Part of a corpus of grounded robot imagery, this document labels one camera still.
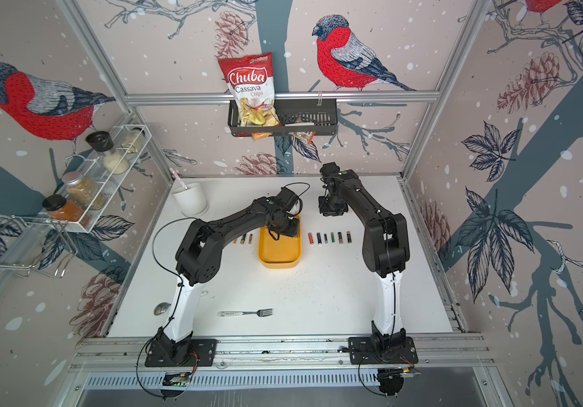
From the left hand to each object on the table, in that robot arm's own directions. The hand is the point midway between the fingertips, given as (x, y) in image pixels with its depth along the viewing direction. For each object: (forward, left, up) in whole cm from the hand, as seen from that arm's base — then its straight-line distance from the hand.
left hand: (299, 227), depth 96 cm
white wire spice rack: (+3, +64, +26) cm, 70 cm away
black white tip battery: (-1, -20, -5) cm, 21 cm away
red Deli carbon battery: (-2, -4, -5) cm, 7 cm away
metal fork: (-30, +11, -5) cm, 32 cm away
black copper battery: (-2, -16, -5) cm, 17 cm away
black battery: (-2, -11, -5) cm, 12 cm away
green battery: (0, -13, -5) cm, 15 cm away
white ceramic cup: (+11, +44, +4) cm, 45 cm away
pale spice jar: (+17, +57, +29) cm, 66 cm away
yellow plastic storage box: (-9, +5, -4) cm, 11 cm away
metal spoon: (-29, +45, -5) cm, 54 cm away
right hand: (+5, -11, +4) cm, 13 cm away
